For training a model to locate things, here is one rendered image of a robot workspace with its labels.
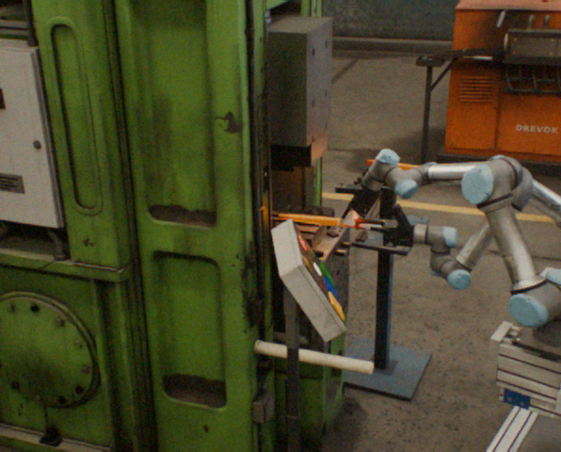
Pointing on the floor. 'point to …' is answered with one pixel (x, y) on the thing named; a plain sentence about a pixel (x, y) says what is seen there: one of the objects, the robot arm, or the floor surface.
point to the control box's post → (293, 380)
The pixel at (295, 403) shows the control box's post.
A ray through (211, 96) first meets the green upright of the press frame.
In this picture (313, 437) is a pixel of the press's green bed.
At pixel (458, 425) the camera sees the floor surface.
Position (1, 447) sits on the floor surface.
